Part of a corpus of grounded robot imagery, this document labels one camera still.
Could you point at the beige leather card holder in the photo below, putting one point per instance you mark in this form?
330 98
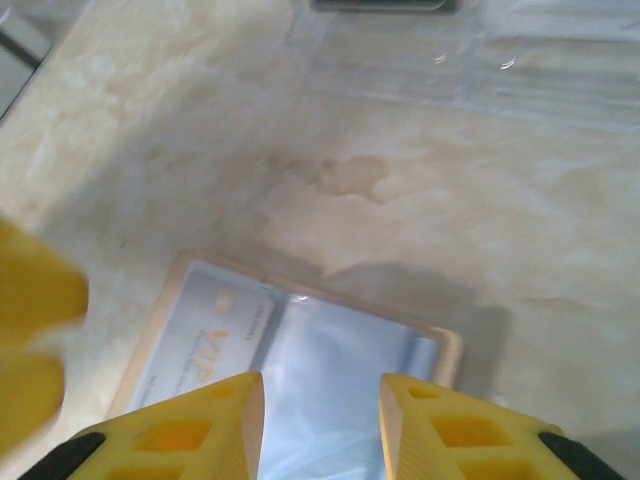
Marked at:
350 340

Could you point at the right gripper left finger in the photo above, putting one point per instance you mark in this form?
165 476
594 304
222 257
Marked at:
200 430

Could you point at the silver VIP card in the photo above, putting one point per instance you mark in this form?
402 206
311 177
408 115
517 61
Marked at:
200 310

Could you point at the clear acrylic tray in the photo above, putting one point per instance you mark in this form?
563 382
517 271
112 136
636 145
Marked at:
500 65

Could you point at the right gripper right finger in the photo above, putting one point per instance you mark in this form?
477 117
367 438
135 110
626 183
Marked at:
450 435

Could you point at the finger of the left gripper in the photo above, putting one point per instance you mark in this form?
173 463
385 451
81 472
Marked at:
30 395
35 280

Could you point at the black credit card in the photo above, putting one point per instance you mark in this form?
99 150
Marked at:
385 5

